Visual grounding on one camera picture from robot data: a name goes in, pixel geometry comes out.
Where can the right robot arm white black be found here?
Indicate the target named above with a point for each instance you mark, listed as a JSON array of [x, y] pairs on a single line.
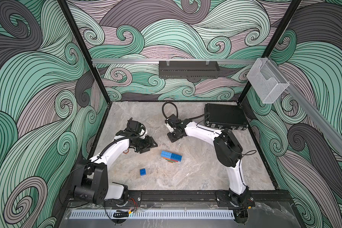
[[228, 151]]

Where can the aluminium rail wall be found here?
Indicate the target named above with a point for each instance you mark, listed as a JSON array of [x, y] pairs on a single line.
[[156, 61], [304, 93]]

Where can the white slotted cable duct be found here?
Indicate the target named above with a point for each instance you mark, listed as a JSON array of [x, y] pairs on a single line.
[[155, 214]]

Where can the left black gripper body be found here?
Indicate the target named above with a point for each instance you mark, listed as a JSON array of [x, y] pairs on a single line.
[[142, 144]]

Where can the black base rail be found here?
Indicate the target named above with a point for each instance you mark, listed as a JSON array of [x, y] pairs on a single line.
[[221, 197]]

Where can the black frame post left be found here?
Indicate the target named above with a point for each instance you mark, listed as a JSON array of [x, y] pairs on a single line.
[[75, 30]]

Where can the blue small lego brick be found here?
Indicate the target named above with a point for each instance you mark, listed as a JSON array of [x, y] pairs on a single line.
[[142, 172]]

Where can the black frame post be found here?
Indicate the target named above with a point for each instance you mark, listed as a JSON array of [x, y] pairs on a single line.
[[75, 30], [276, 37]]

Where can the black perforated wall tray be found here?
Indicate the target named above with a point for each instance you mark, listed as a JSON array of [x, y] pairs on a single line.
[[192, 71]]

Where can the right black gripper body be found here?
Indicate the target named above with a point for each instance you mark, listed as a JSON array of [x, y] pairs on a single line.
[[173, 136]]

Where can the black case on table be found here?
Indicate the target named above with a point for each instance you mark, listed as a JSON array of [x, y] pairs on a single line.
[[225, 116]]

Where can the light blue brick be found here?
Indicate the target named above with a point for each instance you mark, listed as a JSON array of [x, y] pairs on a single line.
[[166, 155]]

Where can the blue long brick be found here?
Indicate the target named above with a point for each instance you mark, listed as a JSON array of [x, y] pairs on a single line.
[[176, 157]]

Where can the aluminium rail back wall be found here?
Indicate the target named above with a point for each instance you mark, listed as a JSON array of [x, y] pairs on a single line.
[[156, 61]]

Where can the black frame post right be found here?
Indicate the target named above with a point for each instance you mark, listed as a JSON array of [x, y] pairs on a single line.
[[276, 37]]

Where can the aluminium rail right wall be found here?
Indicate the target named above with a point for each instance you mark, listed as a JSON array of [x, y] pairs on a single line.
[[304, 93]]

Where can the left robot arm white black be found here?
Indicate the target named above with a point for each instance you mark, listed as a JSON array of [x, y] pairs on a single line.
[[90, 178]]

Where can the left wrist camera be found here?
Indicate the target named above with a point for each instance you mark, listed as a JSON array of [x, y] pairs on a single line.
[[136, 127]]

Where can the clear plastic wall bin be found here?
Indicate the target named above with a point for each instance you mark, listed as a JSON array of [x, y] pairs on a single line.
[[268, 80]]

